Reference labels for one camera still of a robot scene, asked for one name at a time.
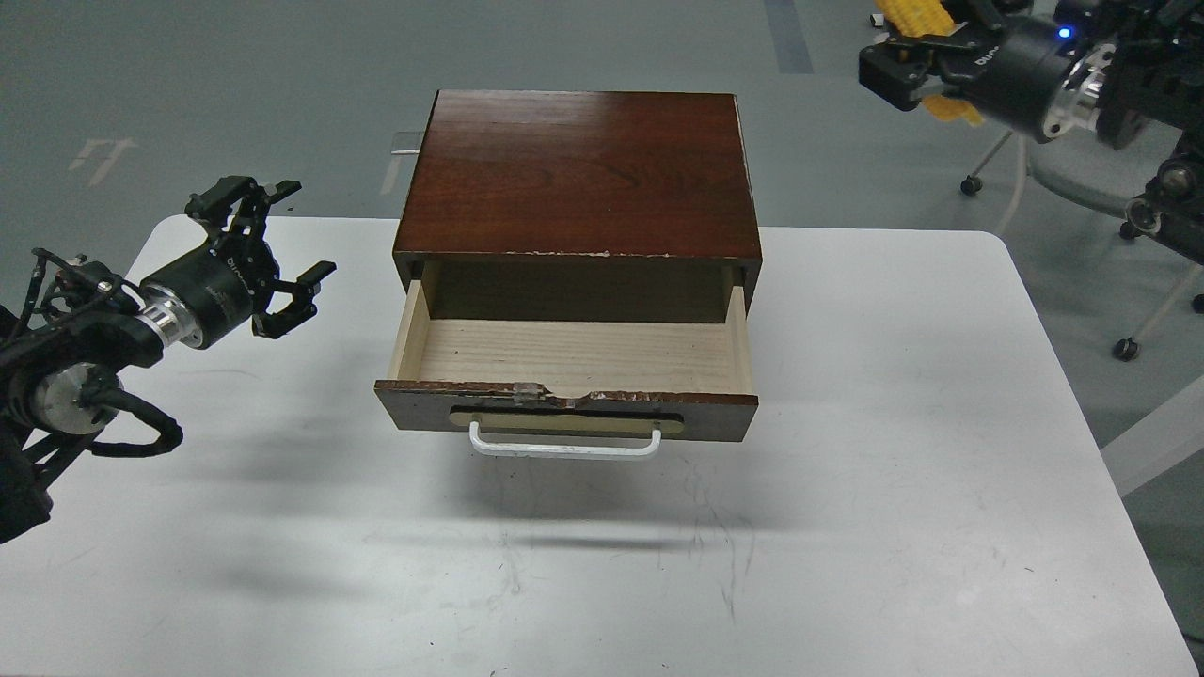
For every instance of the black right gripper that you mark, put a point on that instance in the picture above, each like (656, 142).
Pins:
(1037, 76)

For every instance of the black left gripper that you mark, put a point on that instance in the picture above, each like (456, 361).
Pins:
(234, 278)

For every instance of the wooden drawer with white handle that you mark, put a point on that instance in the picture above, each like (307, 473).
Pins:
(644, 349)

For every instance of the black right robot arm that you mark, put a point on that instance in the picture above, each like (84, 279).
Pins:
(1155, 76)

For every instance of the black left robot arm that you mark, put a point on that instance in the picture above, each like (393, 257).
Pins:
(81, 324)

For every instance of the dark wooden cabinet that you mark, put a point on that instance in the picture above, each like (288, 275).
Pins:
(649, 176)

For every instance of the grey office chair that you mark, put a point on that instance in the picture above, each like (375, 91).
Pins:
(1082, 207)

